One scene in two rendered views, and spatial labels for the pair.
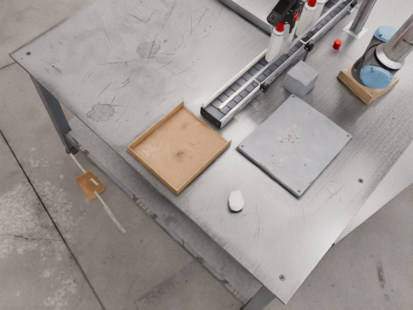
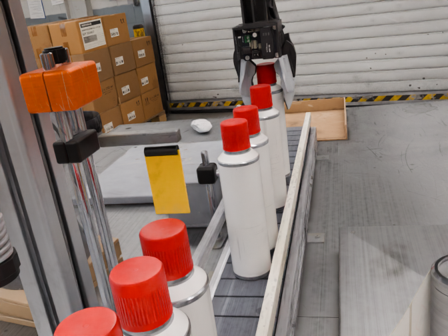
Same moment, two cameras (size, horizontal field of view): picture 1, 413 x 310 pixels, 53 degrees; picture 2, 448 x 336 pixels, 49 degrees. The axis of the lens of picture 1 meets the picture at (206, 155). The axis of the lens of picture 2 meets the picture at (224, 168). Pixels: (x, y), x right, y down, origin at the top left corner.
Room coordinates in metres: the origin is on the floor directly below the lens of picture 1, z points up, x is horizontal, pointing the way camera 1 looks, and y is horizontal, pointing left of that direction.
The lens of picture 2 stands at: (1.99, -0.62, 1.23)
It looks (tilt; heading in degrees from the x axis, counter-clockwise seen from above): 20 degrees down; 158
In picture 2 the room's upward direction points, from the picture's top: 8 degrees counter-clockwise
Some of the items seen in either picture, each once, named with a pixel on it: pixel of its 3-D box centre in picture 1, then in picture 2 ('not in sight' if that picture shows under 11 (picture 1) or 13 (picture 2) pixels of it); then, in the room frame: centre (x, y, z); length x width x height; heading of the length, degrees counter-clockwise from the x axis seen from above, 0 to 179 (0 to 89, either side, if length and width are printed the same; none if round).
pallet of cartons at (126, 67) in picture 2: not in sight; (89, 83); (-2.77, 0.04, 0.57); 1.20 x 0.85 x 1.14; 134
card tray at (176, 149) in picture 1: (180, 145); (299, 119); (0.78, 0.10, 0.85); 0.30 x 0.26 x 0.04; 144
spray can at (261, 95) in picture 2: (287, 32); (267, 148); (1.30, -0.27, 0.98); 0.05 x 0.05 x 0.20
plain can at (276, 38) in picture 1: (276, 41); (271, 121); (1.23, -0.22, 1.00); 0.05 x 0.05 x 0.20
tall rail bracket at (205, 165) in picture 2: (302, 51); (223, 196); (1.28, -0.35, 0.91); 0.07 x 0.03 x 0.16; 54
